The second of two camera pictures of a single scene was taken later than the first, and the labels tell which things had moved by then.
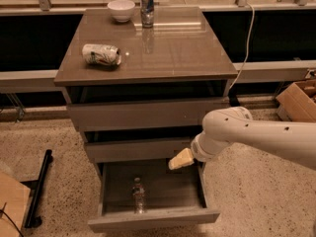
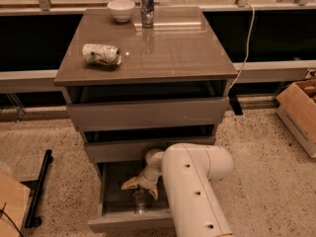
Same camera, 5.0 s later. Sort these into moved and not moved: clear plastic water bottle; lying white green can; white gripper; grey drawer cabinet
Moved: white gripper
Not moved: grey drawer cabinet; clear plastic water bottle; lying white green can
